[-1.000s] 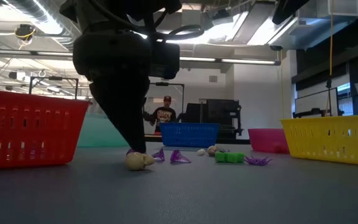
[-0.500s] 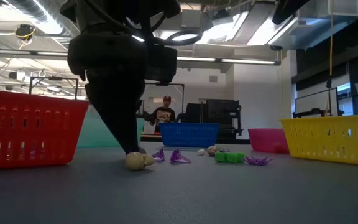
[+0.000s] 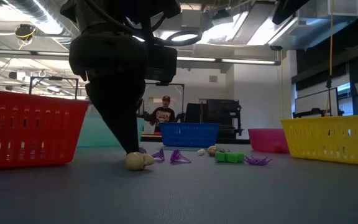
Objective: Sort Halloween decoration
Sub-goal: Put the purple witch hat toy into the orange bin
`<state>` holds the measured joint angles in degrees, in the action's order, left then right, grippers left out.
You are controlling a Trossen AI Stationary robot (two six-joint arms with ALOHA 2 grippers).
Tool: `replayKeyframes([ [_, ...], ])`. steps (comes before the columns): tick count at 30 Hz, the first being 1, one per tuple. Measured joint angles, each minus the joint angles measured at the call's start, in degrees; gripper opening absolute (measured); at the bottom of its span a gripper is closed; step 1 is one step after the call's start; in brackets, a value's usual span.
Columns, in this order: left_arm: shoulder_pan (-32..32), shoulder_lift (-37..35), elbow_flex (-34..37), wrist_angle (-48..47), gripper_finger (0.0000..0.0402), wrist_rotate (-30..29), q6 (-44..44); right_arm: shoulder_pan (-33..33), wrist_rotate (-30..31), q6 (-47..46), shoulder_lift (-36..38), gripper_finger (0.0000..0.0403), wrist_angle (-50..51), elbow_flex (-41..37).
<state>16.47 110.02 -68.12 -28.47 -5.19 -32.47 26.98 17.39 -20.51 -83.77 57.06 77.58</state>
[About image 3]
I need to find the yellow hanging cable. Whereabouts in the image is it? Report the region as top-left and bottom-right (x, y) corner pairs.
(328, 0), (335, 78)

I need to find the pink plastic bowl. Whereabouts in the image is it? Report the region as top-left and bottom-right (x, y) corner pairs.
(247, 128), (290, 155)

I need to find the teal translucent plastic bin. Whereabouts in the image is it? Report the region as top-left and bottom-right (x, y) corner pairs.
(77, 107), (145, 148)

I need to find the green plastic skeleton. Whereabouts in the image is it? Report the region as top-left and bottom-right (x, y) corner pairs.
(214, 151), (246, 164)

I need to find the black left camera cable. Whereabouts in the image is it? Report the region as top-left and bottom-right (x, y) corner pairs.
(154, 29), (203, 47)

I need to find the white board with frame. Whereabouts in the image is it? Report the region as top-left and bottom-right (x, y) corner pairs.
(294, 87), (339, 118)

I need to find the yellow plastic basket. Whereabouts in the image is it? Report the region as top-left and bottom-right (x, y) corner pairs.
(280, 114), (358, 168)

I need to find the black background machine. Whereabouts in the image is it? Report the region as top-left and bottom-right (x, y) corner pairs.
(185, 98), (244, 141)

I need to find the purple plastic witch hat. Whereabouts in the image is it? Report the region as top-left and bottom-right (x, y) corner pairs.
(151, 147), (166, 162)
(170, 149), (192, 164)

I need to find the ceiling cable reel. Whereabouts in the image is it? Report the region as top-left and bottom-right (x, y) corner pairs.
(14, 24), (37, 42)

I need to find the red plastic basket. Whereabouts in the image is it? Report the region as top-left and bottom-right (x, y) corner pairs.
(0, 88), (91, 170)

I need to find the person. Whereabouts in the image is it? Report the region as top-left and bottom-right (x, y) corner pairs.
(149, 95), (177, 134)

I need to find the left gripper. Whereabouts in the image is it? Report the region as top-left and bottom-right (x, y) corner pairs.
(68, 30), (149, 154)

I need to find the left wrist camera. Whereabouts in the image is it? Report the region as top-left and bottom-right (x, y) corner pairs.
(144, 46), (178, 84)

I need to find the blue plastic basket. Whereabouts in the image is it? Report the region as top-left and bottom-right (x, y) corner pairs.
(159, 122), (221, 149)

